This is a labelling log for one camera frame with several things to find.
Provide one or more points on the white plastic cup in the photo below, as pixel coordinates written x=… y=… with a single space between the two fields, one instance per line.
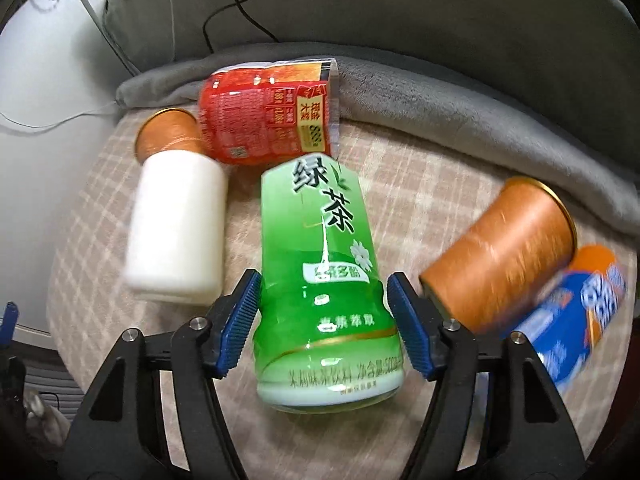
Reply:
x=175 y=250

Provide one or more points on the orange paper cup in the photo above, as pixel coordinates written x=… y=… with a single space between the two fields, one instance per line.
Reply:
x=490 y=276
x=171 y=129

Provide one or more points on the grey blanket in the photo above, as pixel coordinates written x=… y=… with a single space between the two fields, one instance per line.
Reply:
x=548 y=87

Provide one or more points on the blue bottle cup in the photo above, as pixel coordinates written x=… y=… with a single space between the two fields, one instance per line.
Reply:
x=567 y=325

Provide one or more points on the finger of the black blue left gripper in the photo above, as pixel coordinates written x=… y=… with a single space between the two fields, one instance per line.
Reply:
x=8 y=323

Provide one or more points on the green tea bottle cup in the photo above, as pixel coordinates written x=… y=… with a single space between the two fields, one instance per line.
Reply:
x=325 y=341

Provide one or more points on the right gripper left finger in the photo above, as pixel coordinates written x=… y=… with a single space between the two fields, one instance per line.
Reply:
x=118 y=432

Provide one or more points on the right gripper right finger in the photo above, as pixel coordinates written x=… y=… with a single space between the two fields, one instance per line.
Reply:
x=527 y=433

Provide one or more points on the plaid beige tablecloth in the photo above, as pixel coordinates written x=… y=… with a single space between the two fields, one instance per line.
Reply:
x=420 y=198

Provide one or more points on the orange paper cup left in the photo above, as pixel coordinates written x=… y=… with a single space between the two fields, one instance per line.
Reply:
x=171 y=129

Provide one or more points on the orange paper cup right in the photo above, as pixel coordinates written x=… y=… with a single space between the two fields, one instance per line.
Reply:
x=490 y=276

